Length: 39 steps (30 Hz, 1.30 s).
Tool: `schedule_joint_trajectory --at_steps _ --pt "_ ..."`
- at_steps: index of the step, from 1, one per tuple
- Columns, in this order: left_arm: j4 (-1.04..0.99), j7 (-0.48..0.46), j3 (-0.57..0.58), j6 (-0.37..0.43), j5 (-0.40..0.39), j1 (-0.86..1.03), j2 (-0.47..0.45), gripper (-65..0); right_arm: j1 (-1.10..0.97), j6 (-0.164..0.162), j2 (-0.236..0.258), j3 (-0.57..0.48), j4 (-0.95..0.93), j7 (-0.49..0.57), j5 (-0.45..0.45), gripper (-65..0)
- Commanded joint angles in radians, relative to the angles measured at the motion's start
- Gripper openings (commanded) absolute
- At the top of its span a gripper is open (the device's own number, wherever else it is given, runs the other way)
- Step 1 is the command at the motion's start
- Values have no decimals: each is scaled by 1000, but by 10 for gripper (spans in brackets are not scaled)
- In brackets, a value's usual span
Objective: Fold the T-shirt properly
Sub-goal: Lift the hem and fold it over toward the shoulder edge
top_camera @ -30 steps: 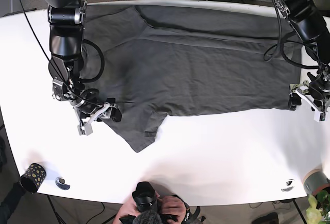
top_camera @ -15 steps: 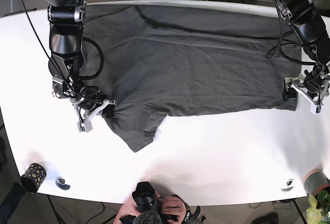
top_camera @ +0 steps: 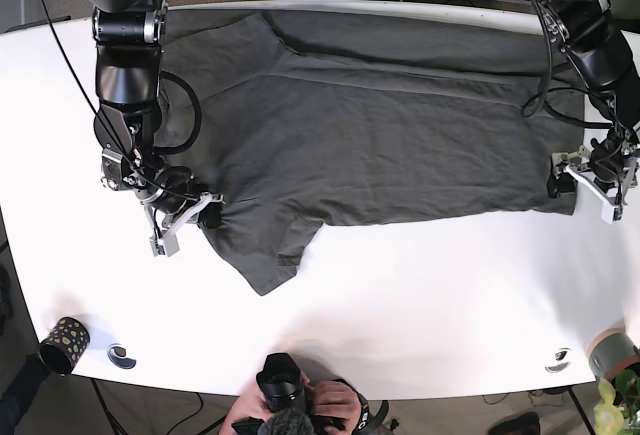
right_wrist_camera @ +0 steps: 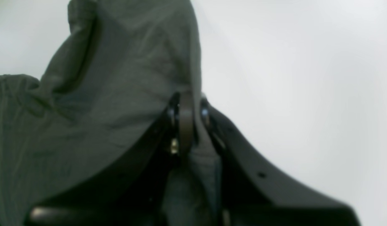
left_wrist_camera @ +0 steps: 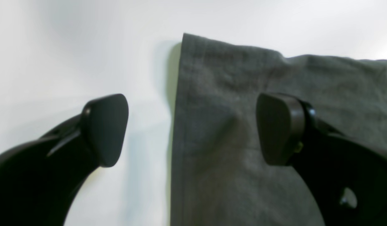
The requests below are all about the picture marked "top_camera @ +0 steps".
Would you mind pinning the table cable grommet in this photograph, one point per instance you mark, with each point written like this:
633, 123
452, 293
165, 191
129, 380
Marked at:
559, 361
117, 354

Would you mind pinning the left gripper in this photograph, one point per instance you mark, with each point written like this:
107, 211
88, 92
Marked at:
611, 163

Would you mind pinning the grey plant pot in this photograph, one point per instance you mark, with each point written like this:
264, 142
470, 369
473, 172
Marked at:
612, 352

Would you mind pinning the photographer left hand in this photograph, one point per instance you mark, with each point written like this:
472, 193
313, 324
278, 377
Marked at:
250, 404

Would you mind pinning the right table cable grommet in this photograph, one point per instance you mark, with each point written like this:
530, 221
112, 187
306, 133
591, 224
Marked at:
559, 361

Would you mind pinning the black cup with gold spots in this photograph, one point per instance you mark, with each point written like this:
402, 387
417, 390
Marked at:
65, 344

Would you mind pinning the photographer right hand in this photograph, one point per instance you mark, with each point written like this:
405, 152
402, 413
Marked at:
335, 400

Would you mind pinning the black camera with lens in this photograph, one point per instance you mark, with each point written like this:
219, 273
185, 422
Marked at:
282, 386

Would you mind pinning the left table cable grommet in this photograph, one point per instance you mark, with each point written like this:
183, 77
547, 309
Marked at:
117, 354

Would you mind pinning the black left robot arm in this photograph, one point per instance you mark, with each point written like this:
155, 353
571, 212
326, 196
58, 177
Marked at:
597, 49

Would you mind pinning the furry grey microphone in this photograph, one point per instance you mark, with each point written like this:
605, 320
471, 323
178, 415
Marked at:
287, 422

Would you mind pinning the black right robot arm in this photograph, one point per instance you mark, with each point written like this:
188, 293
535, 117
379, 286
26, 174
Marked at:
128, 37

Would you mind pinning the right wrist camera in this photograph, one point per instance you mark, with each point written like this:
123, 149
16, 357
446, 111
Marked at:
163, 245

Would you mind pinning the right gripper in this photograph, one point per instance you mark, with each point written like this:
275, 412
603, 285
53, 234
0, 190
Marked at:
165, 187

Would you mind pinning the dark grey T-shirt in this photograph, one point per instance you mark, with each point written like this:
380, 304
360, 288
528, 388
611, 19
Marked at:
319, 118

